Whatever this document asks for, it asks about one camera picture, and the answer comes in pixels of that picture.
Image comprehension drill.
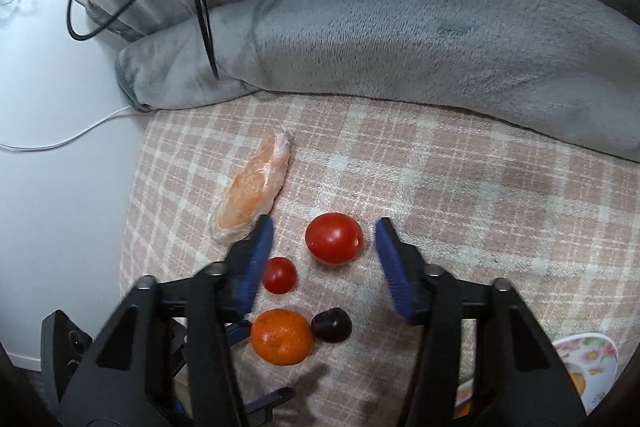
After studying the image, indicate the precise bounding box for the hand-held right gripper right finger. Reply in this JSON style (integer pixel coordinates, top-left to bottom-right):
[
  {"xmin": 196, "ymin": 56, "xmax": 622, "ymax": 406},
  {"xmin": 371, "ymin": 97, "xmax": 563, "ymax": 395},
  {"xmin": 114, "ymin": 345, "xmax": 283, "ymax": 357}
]
[{"xmin": 375, "ymin": 217, "xmax": 588, "ymax": 427}]

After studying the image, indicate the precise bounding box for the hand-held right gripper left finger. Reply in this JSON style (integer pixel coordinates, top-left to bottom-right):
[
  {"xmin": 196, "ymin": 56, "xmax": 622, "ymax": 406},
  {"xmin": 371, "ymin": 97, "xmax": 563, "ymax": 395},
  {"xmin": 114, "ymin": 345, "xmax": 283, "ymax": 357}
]
[{"xmin": 57, "ymin": 214, "xmax": 276, "ymax": 427}]

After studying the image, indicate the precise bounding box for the small red tomato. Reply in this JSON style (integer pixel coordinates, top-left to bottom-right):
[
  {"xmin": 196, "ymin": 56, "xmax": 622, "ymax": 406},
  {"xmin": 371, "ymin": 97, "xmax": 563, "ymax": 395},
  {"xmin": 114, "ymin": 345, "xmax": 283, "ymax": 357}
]
[{"xmin": 262, "ymin": 257, "xmax": 299, "ymax": 295}]

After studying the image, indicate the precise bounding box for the small mandarin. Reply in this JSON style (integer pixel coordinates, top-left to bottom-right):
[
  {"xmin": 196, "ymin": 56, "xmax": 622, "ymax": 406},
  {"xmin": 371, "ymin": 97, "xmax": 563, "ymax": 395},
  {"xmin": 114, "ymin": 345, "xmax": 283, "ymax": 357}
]
[{"xmin": 250, "ymin": 308, "xmax": 315, "ymax": 366}]

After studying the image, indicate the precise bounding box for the large red tomato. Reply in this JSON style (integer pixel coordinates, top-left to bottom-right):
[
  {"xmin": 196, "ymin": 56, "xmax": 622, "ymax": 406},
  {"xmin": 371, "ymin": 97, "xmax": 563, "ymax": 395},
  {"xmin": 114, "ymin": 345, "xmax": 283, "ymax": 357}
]
[{"xmin": 305, "ymin": 213, "xmax": 365, "ymax": 265}]

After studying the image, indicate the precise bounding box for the dark purple grape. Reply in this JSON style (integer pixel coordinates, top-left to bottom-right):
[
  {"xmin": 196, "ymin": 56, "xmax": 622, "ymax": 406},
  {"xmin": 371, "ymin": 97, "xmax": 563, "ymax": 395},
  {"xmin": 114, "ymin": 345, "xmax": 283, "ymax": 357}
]
[{"xmin": 311, "ymin": 307, "xmax": 353, "ymax": 344}]

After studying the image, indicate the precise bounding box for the floral white plate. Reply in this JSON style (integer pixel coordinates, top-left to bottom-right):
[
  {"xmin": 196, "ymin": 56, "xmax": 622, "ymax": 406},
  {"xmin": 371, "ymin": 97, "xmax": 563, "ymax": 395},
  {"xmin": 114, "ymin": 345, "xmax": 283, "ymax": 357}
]
[{"xmin": 452, "ymin": 332, "xmax": 619, "ymax": 420}]

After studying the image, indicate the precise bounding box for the plaid bed sheet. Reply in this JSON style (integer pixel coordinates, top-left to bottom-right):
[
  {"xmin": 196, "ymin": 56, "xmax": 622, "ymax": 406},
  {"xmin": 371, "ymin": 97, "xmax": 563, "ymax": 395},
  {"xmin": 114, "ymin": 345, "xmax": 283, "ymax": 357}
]
[{"xmin": 119, "ymin": 92, "xmax": 640, "ymax": 427}]

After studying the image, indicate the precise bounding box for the rolled grey blanket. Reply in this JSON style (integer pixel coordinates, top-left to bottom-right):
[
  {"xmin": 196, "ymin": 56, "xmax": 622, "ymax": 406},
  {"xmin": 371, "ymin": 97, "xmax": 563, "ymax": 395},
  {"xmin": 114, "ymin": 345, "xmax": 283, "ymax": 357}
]
[{"xmin": 115, "ymin": 0, "xmax": 640, "ymax": 162}]

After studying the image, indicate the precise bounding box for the white cable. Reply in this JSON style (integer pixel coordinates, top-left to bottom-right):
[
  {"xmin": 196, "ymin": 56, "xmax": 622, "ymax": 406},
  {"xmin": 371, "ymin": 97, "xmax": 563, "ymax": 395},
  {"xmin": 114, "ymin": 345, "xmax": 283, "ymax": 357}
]
[{"xmin": 0, "ymin": 104, "xmax": 136, "ymax": 152}]

